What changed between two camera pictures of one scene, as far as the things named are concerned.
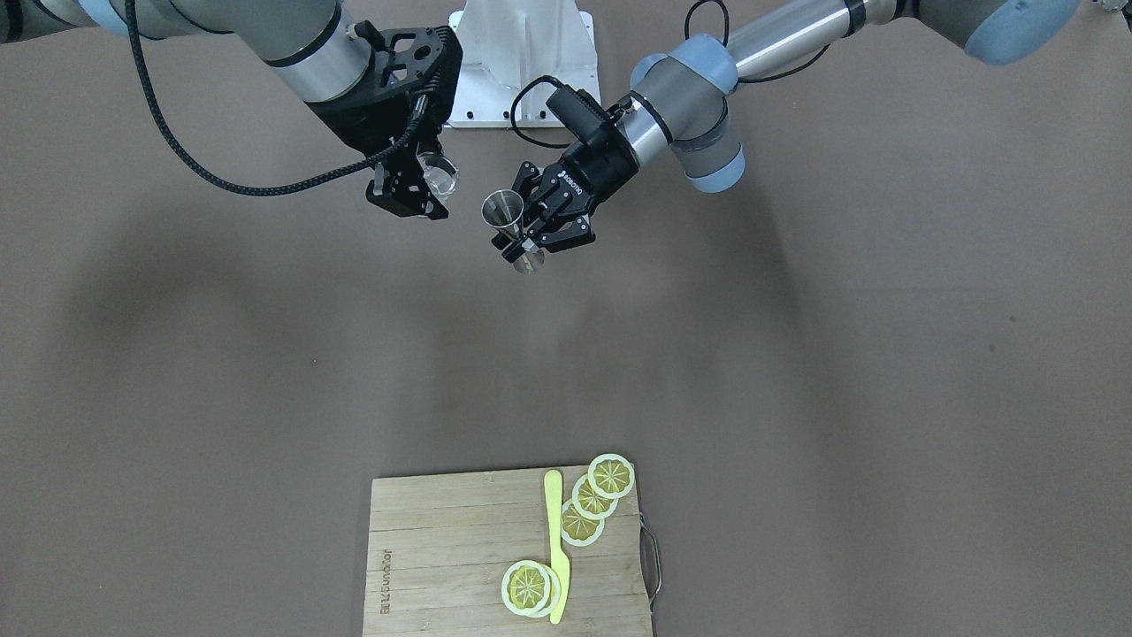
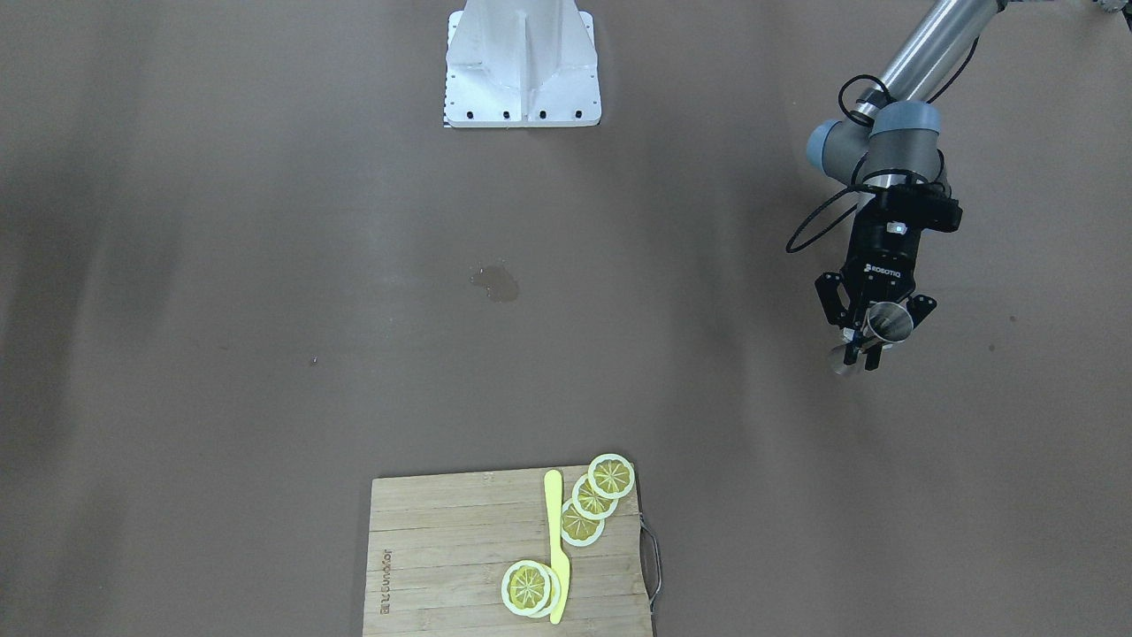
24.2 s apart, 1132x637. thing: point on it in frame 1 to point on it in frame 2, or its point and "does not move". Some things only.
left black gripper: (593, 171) to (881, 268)
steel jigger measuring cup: (503, 210) to (886, 323)
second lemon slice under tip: (554, 587) does not move
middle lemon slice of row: (588, 503) does not move
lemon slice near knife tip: (525, 587) does not move
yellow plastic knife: (560, 567) does not move
